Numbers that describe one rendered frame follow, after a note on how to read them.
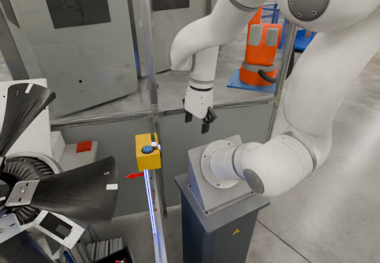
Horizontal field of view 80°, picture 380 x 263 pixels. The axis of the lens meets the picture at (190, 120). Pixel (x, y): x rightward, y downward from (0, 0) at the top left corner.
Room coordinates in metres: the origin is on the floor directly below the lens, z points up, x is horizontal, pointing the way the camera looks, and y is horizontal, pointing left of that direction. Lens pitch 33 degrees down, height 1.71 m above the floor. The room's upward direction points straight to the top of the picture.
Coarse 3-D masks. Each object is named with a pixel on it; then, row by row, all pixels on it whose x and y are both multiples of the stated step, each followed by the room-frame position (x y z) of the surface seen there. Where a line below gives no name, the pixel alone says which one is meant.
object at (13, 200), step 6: (30, 180) 0.48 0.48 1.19; (36, 180) 0.49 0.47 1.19; (18, 186) 0.46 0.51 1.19; (24, 186) 0.46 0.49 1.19; (30, 186) 0.46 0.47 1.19; (36, 186) 0.46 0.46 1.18; (12, 192) 0.44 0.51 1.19; (18, 192) 0.44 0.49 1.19; (30, 192) 0.44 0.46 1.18; (12, 198) 0.42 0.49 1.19; (18, 198) 0.42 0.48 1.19; (24, 198) 0.42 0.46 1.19; (30, 198) 0.42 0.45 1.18; (6, 204) 0.40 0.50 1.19; (12, 204) 0.40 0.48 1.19; (18, 204) 0.40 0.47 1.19; (24, 204) 0.40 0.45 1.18
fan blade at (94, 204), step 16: (112, 160) 0.57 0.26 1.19; (48, 176) 0.50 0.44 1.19; (64, 176) 0.50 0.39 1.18; (80, 176) 0.50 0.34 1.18; (96, 176) 0.51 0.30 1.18; (112, 176) 0.51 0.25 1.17; (48, 192) 0.44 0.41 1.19; (64, 192) 0.44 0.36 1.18; (80, 192) 0.45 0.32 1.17; (96, 192) 0.46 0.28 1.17; (112, 192) 0.46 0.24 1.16; (48, 208) 0.40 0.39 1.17; (64, 208) 0.40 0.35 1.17; (80, 208) 0.41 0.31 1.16; (96, 208) 0.41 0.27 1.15; (112, 208) 0.42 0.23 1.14; (96, 224) 0.38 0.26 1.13
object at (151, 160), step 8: (136, 136) 0.86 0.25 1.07; (144, 136) 0.86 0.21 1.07; (136, 144) 0.80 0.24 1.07; (144, 144) 0.80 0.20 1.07; (136, 152) 0.75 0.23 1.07; (144, 152) 0.75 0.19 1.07; (152, 152) 0.75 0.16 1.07; (144, 160) 0.73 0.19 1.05; (152, 160) 0.74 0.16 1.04; (160, 160) 0.74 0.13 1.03; (144, 168) 0.73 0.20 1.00; (152, 168) 0.73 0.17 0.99; (160, 168) 0.74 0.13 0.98
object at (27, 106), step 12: (24, 84) 0.66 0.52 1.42; (36, 84) 0.65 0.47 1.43; (12, 96) 0.65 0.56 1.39; (24, 96) 0.62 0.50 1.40; (36, 96) 0.61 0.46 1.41; (48, 96) 0.60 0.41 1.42; (12, 108) 0.61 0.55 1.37; (24, 108) 0.58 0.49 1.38; (36, 108) 0.57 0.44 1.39; (12, 120) 0.56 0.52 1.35; (24, 120) 0.55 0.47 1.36; (12, 132) 0.53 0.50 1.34; (0, 144) 0.52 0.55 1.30; (12, 144) 0.49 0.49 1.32; (0, 156) 0.48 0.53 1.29
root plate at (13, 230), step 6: (6, 216) 0.40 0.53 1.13; (12, 216) 0.41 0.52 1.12; (0, 222) 0.38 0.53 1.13; (6, 222) 0.39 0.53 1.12; (12, 222) 0.40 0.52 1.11; (18, 222) 0.40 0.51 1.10; (6, 228) 0.38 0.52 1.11; (12, 228) 0.38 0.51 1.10; (18, 228) 0.39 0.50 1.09; (0, 234) 0.36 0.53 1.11; (6, 234) 0.37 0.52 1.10; (12, 234) 0.37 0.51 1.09; (0, 240) 0.35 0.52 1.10
